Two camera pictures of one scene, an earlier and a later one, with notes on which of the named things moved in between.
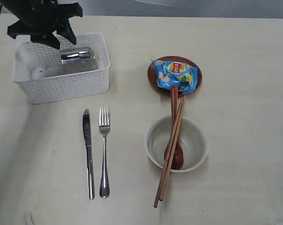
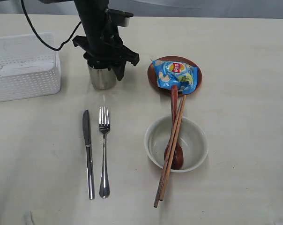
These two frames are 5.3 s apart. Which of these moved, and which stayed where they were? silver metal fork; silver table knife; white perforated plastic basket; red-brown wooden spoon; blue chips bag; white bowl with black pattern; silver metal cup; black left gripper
Moved: black left gripper; white perforated plastic basket; silver metal cup
Stayed: white bowl with black pattern; silver table knife; silver metal fork; red-brown wooden spoon; blue chips bag
